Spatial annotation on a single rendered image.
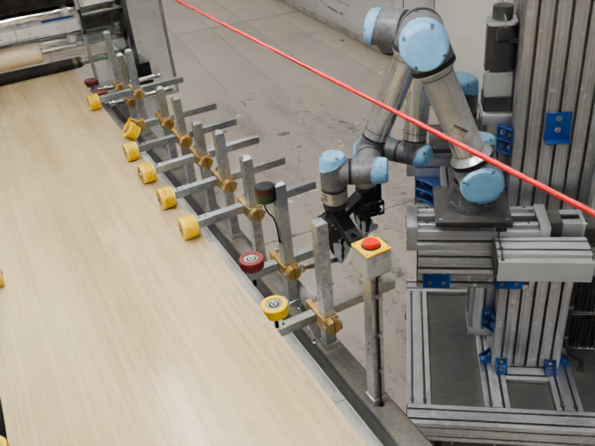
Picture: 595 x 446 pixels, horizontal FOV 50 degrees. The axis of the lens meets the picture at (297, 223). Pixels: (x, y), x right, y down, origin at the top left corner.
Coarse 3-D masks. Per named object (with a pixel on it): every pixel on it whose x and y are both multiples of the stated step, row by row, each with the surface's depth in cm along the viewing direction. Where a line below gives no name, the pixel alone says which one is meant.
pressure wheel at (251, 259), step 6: (246, 252) 208; (252, 252) 207; (258, 252) 207; (240, 258) 205; (246, 258) 205; (252, 258) 204; (258, 258) 204; (240, 264) 203; (246, 264) 202; (252, 264) 202; (258, 264) 202; (264, 264) 206; (246, 270) 203; (252, 270) 202; (258, 270) 203
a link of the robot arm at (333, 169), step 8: (328, 152) 178; (336, 152) 178; (320, 160) 177; (328, 160) 175; (336, 160) 175; (344, 160) 177; (320, 168) 179; (328, 168) 176; (336, 168) 176; (344, 168) 176; (320, 176) 181; (328, 176) 177; (336, 176) 177; (344, 176) 176; (328, 184) 179; (336, 184) 178; (344, 184) 179; (328, 192) 180; (336, 192) 180
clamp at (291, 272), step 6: (270, 252) 213; (270, 258) 215; (276, 258) 209; (282, 264) 206; (294, 264) 206; (282, 270) 207; (288, 270) 204; (294, 270) 205; (300, 270) 206; (282, 276) 209; (288, 276) 204; (294, 276) 206
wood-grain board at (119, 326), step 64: (0, 128) 324; (64, 128) 316; (0, 192) 262; (64, 192) 257; (128, 192) 252; (0, 256) 221; (64, 256) 217; (128, 256) 213; (192, 256) 210; (0, 320) 190; (64, 320) 187; (128, 320) 184; (192, 320) 182; (256, 320) 179; (0, 384) 167; (64, 384) 165; (128, 384) 163; (192, 384) 161; (256, 384) 159
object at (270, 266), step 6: (312, 246) 215; (294, 252) 213; (300, 252) 213; (306, 252) 213; (312, 252) 214; (294, 258) 212; (300, 258) 213; (306, 258) 214; (270, 264) 209; (276, 264) 209; (264, 270) 208; (270, 270) 209; (276, 270) 210; (252, 276) 206; (258, 276) 207
